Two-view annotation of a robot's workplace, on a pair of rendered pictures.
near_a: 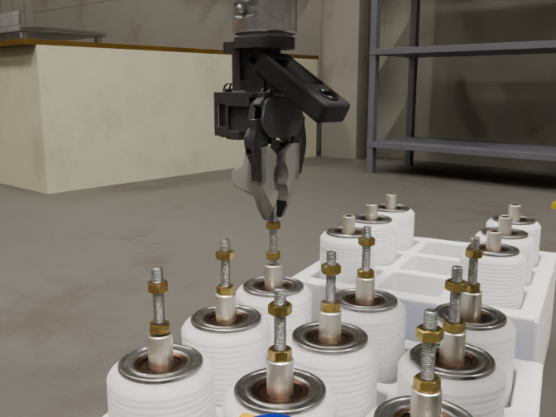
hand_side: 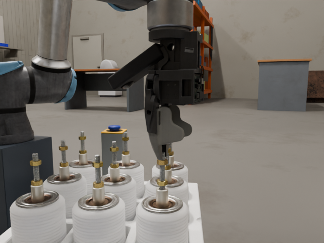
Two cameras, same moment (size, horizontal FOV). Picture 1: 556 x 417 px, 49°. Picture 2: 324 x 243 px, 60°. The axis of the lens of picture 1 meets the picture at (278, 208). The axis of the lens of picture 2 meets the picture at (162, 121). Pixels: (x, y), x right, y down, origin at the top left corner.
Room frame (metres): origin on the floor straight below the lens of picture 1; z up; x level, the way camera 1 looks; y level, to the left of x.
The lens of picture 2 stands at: (1.18, -0.16, 0.47)
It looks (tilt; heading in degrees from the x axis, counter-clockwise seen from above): 8 degrees down; 160
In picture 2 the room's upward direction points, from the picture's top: straight up
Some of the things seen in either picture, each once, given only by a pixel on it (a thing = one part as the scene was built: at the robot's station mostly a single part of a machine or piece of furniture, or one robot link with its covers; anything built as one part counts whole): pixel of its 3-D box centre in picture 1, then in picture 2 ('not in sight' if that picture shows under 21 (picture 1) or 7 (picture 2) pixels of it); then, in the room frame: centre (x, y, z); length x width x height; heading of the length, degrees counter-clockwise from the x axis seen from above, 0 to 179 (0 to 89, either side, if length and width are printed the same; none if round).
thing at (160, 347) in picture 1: (160, 350); (169, 161); (0.51, 0.11, 0.26); 0.02 x 0.02 x 0.03
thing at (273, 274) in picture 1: (273, 276); (162, 197); (0.72, 0.01, 0.26); 0.02 x 0.02 x 0.03
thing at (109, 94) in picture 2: not in sight; (110, 78); (-8.21, 1.43, 0.60); 0.67 x 0.55 x 1.20; 49
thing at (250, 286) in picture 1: (273, 286); (162, 204); (0.72, 0.01, 0.25); 0.08 x 0.08 x 0.01
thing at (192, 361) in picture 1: (160, 363); (169, 166); (0.51, 0.11, 0.25); 0.08 x 0.08 x 0.01
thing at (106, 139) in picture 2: not in sight; (115, 177); (0.27, 0.00, 0.16); 0.07 x 0.07 x 0.31; 65
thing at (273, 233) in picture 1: (273, 241); (162, 172); (0.72, 0.01, 0.31); 0.01 x 0.01 x 0.08
